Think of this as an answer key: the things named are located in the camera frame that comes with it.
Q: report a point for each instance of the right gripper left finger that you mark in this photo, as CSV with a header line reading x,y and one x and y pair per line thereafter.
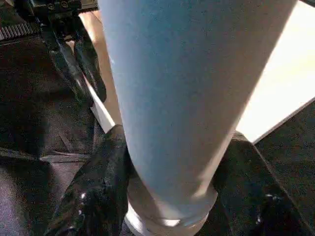
x,y
96,191

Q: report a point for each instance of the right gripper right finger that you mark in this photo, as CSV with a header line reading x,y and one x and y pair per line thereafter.
x,y
266,196

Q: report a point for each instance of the black mat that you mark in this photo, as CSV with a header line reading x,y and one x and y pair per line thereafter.
x,y
39,137

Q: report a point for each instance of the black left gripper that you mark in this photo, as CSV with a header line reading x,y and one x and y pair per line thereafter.
x,y
49,14

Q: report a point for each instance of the white plastic table top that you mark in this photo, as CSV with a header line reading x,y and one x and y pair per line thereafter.
x,y
285,88

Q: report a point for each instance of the white plastic table leg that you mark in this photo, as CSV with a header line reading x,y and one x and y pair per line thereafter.
x,y
187,108

